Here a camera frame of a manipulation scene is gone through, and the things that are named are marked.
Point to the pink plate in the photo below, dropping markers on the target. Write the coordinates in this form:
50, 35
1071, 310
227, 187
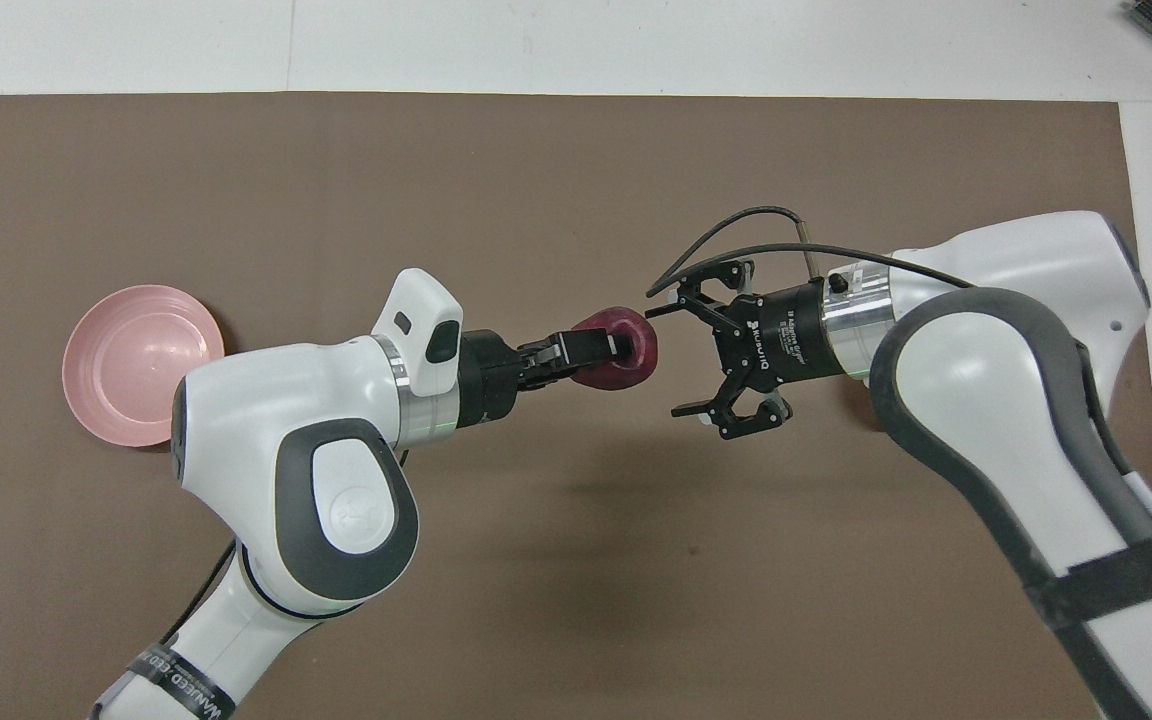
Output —
126, 365

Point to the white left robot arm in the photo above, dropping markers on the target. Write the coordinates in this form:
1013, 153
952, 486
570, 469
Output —
286, 420

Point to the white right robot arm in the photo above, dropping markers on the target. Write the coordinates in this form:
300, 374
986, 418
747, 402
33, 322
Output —
986, 400

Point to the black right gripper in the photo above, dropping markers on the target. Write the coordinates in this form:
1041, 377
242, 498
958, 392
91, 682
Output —
781, 340

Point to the brown paper table mat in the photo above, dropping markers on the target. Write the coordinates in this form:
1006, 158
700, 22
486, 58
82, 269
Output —
556, 160

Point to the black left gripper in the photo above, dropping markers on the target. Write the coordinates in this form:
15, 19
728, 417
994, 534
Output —
491, 375

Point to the dark red apple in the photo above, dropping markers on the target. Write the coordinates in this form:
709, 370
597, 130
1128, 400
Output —
626, 375

